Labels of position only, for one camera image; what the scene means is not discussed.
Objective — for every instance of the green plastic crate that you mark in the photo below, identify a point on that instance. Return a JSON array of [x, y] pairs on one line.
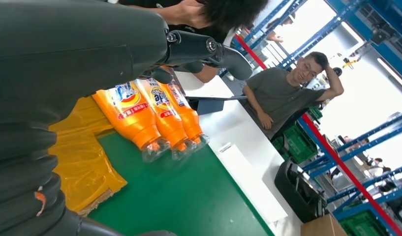
[[298, 143], [360, 226]]

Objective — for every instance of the red metal bar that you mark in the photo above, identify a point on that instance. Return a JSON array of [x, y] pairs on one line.
[[334, 156]]

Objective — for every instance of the blue metal rack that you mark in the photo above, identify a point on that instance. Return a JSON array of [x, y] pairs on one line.
[[367, 182], [318, 32]]

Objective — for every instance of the person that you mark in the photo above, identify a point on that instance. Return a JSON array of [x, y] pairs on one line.
[[279, 29], [279, 97], [226, 13], [376, 166]]

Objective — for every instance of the orange detergent bottle clear cap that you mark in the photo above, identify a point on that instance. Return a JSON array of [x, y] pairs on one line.
[[165, 114], [187, 117], [129, 114]]

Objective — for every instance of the black tool case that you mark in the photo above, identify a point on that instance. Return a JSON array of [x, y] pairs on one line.
[[298, 195]]

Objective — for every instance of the white table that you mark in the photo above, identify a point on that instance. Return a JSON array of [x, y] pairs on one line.
[[246, 140]]

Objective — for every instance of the yellow taped plastic sheet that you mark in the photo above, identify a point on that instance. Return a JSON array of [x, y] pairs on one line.
[[80, 163]]

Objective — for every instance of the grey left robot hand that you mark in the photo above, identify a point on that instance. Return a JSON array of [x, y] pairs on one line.
[[73, 55]]

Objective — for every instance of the tablet in dark case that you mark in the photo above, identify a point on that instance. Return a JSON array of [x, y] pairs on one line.
[[210, 102]]

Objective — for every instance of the green table mat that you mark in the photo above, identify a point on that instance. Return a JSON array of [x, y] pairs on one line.
[[174, 195]]

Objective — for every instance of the open cardboard box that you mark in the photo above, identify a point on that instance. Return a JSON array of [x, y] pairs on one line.
[[321, 228]]

